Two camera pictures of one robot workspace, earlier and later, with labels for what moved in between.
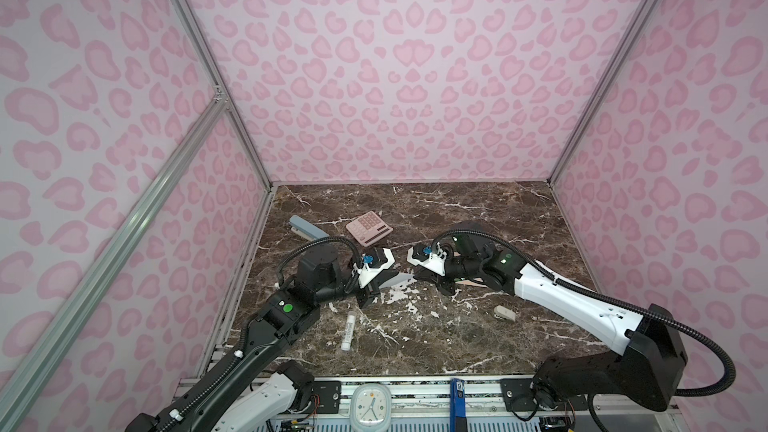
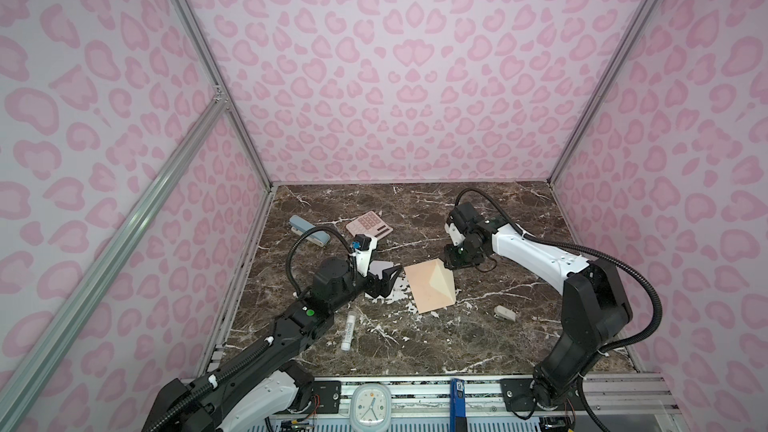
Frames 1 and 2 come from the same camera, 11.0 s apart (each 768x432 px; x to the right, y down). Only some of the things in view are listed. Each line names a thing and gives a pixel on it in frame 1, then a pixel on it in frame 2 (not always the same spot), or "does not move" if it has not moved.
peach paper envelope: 471,283 -> 432,285
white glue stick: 348,332 does not move
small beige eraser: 505,313 does not move
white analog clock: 371,408 does not move
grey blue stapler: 305,229 does not move
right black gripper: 437,280 -> 451,261
